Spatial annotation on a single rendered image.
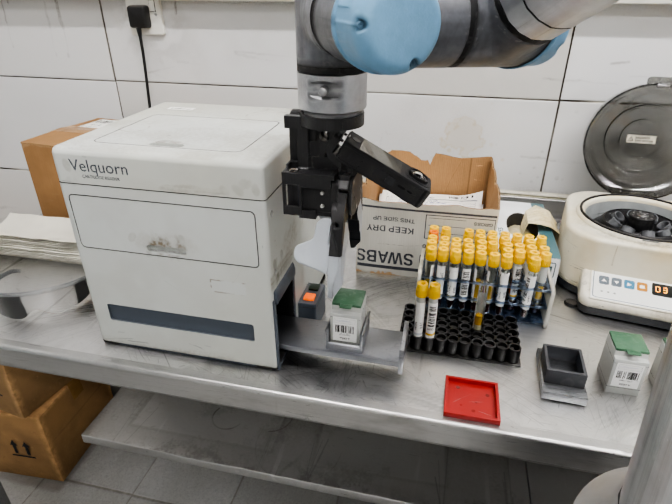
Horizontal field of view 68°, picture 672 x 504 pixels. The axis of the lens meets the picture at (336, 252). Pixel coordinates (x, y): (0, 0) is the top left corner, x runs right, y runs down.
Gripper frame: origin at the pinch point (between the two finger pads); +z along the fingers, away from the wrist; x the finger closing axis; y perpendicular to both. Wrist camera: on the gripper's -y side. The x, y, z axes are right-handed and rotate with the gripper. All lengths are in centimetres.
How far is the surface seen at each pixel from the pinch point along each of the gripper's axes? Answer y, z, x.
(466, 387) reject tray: -16.7, 14.7, 2.1
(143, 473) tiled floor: 71, 103, -33
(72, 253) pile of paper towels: 57, 13, -15
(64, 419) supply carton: 93, 84, -32
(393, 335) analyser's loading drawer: -6.2, 10.9, -1.8
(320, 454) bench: 13, 76, -31
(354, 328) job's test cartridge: -1.4, 7.3, 2.5
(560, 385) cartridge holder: -28.4, 13.5, 0.3
